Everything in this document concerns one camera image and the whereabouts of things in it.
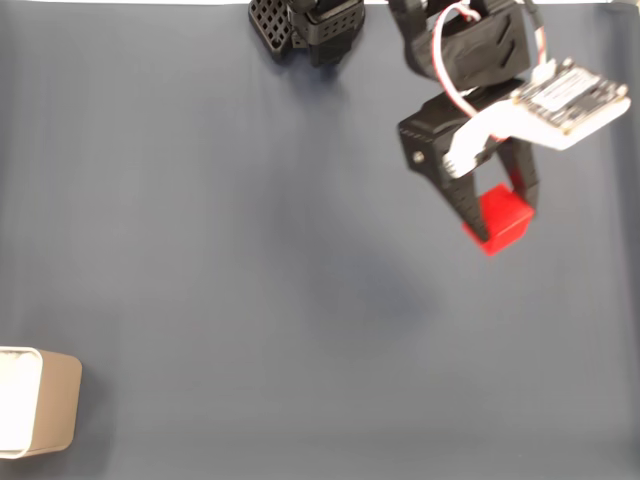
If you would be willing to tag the beige box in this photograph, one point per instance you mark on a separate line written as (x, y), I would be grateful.
(55, 400)

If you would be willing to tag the red cube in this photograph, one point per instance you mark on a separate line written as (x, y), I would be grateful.
(505, 220)

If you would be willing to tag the white paper liner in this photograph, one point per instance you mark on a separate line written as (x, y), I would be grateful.
(17, 400)

